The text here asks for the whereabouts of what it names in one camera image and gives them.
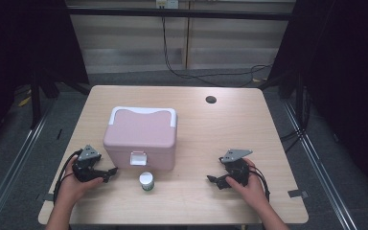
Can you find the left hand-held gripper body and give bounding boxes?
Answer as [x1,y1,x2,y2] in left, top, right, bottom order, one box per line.
[71,144,110,184]

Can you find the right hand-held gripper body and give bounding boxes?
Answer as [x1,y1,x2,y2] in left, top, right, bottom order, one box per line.
[218,149,254,188]

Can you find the small white-capped bottle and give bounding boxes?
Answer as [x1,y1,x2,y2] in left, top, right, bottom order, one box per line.
[139,172,156,193]

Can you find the pink storage box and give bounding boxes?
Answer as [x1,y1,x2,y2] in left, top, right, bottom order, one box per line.
[103,105,178,172]

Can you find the person's left hand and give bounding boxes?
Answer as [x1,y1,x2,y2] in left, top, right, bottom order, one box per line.
[57,155,105,205]

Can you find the person's right hand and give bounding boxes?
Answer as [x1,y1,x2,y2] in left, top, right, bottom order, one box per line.
[225,157,270,212]

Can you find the grey tape piece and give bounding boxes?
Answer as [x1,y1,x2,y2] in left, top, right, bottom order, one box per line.
[34,191,56,203]
[287,189,311,199]

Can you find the black stand leg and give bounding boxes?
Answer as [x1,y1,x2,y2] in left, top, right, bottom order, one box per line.
[295,73,311,132]
[28,71,61,130]

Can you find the yellow tape piece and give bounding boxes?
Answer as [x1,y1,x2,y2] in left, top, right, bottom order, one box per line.
[17,95,33,108]

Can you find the dark curtain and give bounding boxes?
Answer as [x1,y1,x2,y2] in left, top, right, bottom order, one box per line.
[267,0,368,199]
[0,0,90,157]

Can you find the black horizontal bar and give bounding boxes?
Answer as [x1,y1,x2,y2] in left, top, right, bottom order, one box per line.
[66,7,296,22]

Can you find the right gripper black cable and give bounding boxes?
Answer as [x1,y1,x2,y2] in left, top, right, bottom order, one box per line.
[248,164,271,203]

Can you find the black cables by stand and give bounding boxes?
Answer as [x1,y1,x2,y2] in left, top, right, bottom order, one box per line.
[279,127,305,153]

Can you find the metal floor rail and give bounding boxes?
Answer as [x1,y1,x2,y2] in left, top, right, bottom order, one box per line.
[282,99,360,230]
[0,99,58,230]

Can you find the long black floor cable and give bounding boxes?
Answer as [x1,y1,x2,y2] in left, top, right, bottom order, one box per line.
[161,17,273,88]

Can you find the white wall socket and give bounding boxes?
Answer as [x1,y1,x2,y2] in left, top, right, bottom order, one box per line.
[155,0,180,10]

